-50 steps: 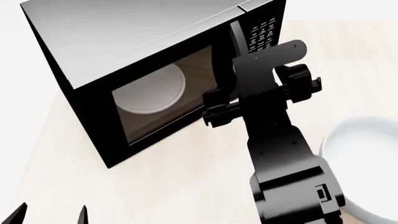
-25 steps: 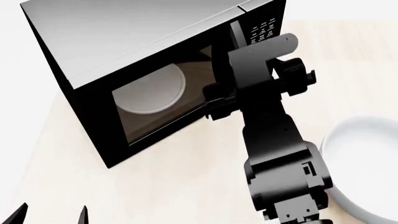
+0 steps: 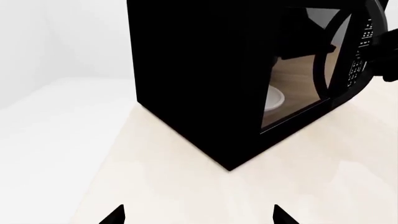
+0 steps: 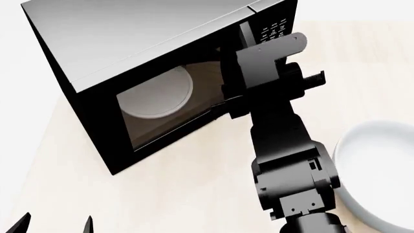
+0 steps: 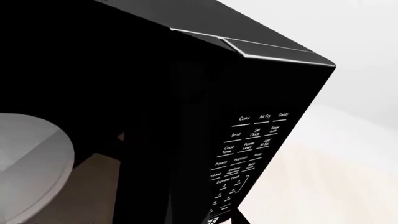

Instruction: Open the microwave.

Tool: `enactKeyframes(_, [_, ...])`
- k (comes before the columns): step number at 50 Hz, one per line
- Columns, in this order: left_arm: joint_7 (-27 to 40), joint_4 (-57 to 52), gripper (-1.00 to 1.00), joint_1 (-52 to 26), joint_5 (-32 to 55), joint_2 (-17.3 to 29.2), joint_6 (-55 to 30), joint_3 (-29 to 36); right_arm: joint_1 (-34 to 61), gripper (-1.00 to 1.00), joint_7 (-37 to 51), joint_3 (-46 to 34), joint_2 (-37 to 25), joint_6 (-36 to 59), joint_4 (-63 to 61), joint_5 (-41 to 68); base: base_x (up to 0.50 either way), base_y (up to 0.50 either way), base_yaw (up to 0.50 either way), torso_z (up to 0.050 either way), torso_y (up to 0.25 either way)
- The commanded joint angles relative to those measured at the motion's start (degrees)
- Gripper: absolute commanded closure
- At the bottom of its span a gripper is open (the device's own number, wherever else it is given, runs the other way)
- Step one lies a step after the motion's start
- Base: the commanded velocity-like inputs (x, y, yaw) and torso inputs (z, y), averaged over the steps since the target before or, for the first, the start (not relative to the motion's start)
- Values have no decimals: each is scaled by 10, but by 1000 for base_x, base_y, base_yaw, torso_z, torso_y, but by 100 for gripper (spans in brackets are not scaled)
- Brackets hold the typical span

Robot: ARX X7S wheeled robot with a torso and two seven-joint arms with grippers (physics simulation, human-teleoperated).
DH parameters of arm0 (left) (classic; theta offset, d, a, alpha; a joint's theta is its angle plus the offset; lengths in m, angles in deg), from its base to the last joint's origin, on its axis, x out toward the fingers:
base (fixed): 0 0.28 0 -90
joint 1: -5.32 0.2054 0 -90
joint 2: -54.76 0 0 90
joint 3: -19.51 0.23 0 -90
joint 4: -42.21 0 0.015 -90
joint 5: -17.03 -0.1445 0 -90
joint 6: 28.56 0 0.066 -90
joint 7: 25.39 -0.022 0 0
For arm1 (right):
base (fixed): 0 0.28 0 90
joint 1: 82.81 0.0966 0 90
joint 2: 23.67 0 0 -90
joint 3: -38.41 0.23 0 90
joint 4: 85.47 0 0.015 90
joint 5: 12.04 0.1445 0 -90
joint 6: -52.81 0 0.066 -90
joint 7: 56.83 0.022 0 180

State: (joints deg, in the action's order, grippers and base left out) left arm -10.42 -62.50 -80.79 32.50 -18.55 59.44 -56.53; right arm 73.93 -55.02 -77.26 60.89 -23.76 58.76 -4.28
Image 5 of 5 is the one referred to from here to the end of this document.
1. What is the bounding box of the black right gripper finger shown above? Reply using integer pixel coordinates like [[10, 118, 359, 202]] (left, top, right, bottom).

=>
[[230, 203, 251, 224]]

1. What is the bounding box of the microwave control keypad panel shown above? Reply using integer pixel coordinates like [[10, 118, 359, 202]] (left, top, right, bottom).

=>
[[198, 55, 338, 224]]

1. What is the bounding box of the black microwave oven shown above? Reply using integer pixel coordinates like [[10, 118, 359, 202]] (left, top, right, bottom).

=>
[[0, 0, 338, 224]]

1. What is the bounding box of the black microwave door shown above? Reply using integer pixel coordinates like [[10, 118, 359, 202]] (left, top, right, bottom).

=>
[[0, 0, 244, 224]]

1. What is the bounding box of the white round plate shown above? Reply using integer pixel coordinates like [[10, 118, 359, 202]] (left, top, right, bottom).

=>
[[0, 112, 76, 224]]

